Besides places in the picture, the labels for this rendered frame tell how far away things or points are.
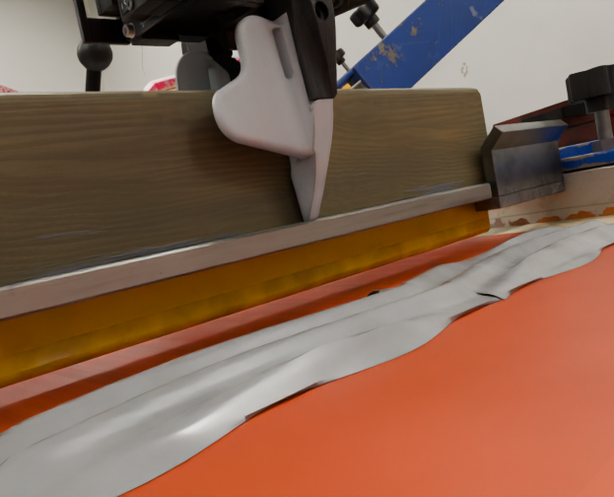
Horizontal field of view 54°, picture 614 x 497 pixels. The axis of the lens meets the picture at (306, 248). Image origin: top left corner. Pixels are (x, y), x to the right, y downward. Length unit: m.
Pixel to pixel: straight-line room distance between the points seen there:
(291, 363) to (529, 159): 0.31
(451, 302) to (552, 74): 2.21
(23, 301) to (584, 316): 0.17
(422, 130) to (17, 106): 0.23
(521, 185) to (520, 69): 2.04
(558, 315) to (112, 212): 0.16
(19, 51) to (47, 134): 4.62
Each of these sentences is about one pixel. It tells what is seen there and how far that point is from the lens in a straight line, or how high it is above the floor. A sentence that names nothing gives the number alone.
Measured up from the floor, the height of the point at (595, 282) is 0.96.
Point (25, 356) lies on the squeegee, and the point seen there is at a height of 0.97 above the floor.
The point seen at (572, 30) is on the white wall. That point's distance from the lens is 2.40.
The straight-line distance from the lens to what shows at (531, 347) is 0.17.
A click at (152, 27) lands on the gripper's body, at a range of 0.30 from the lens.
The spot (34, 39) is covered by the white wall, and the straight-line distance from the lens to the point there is 4.92.
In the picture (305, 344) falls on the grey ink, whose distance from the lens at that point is 0.19.
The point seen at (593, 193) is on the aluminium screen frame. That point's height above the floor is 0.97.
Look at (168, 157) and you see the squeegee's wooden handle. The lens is 0.25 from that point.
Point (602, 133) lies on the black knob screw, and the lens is 0.50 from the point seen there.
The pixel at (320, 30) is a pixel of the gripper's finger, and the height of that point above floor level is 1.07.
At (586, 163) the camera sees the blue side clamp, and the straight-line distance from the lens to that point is 0.48.
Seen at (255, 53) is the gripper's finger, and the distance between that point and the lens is 0.27.
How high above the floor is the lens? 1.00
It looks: 4 degrees down
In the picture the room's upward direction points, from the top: 11 degrees counter-clockwise
